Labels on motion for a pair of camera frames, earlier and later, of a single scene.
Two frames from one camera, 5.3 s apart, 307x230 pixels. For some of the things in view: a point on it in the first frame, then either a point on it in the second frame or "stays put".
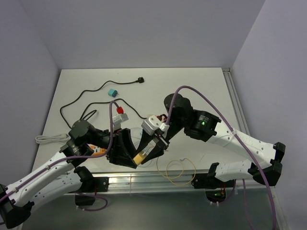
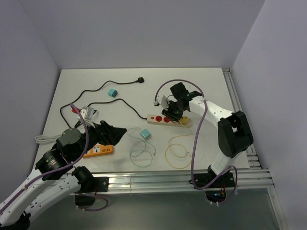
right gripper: (158, 150) to (168, 113)
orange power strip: (97, 151) stays put
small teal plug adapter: (112, 92) stays put
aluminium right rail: (236, 100) stays put
